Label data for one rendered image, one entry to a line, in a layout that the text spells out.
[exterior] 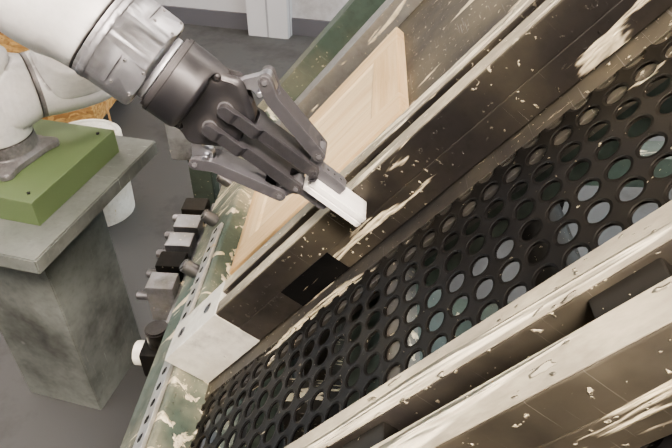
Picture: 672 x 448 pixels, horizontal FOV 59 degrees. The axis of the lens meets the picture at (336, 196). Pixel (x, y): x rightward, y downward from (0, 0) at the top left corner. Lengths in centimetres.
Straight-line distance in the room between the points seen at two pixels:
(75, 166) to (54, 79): 21
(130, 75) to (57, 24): 6
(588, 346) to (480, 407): 6
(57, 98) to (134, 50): 100
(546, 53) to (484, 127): 8
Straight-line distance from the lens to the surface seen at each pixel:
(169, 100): 52
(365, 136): 83
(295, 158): 55
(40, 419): 207
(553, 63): 55
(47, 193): 146
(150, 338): 108
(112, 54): 51
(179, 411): 84
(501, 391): 31
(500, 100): 56
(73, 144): 160
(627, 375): 30
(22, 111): 150
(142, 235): 257
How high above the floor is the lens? 157
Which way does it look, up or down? 36 degrees down
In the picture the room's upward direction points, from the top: straight up
